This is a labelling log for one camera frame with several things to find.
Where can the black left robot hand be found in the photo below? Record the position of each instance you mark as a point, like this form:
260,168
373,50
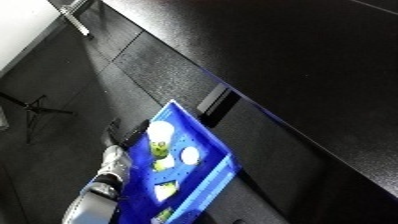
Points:
133,133

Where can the pale left robot arm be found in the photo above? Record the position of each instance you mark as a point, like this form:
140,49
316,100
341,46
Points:
103,186

